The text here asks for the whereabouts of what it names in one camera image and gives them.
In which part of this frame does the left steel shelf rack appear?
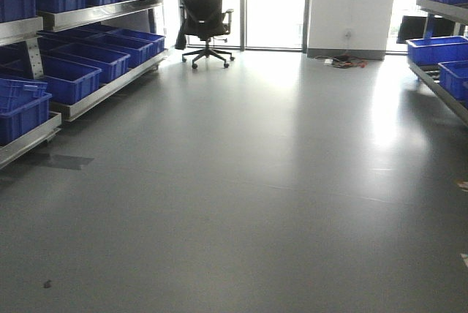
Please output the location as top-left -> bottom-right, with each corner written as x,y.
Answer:
1,0 -> 167,167

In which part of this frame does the steel shelf rack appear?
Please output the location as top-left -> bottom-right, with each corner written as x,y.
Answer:
407,0 -> 467,124
1,0 -> 167,167

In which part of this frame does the right steel shelf rack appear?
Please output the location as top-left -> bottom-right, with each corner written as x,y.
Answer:
407,0 -> 467,124

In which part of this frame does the blue bin row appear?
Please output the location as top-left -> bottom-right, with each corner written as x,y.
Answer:
3,55 -> 102,105
108,29 -> 165,56
83,34 -> 154,68
48,42 -> 130,84

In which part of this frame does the black mesh office chair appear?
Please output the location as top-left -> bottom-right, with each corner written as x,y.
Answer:
176,0 -> 235,69

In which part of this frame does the blue bin right middle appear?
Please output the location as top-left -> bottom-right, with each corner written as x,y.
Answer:
407,36 -> 467,67

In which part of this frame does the blue bin front left lower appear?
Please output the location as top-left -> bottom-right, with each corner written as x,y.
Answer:
1,75 -> 52,146

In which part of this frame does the blue bin right lower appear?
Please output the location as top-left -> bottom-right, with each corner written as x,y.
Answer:
438,61 -> 467,101

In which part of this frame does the blue bin left upper front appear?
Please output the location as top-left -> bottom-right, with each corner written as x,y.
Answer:
1,0 -> 37,23

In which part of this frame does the white power strip with cables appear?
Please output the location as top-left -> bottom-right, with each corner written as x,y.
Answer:
313,55 -> 368,69

